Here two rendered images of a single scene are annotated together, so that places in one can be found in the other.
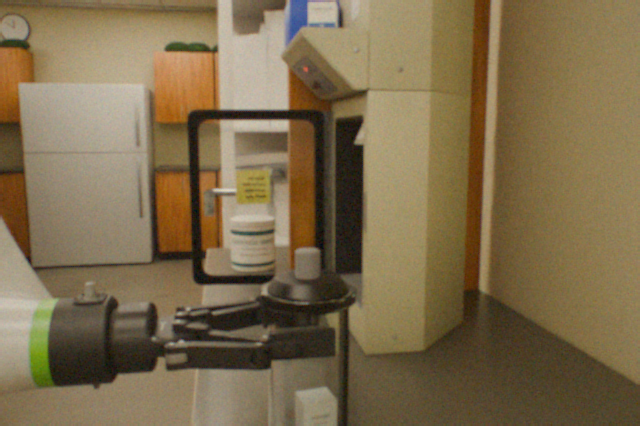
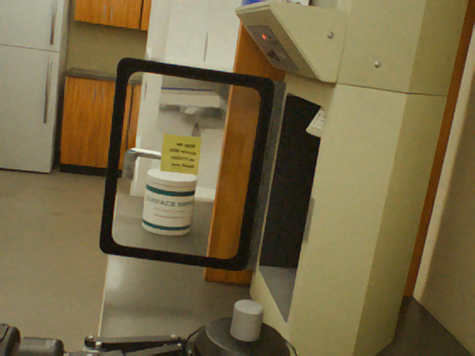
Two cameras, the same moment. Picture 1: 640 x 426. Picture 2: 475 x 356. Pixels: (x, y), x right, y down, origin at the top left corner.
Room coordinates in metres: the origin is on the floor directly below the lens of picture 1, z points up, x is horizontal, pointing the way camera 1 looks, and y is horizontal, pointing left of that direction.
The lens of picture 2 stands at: (0.08, 0.05, 1.44)
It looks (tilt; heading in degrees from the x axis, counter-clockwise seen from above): 13 degrees down; 0
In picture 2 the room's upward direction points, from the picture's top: 9 degrees clockwise
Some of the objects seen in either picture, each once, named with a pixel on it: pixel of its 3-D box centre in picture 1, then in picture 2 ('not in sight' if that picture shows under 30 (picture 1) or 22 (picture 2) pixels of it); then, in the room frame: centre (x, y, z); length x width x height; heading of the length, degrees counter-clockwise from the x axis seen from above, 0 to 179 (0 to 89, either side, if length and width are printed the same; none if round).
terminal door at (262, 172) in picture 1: (257, 198); (184, 168); (1.27, 0.14, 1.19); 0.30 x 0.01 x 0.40; 93
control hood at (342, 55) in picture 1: (318, 69); (279, 40); (1.12, 0.00, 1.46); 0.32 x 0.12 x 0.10; 10
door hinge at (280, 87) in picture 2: (329, 198); (265, 180); (1.27, -0.02, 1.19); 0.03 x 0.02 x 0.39; 10
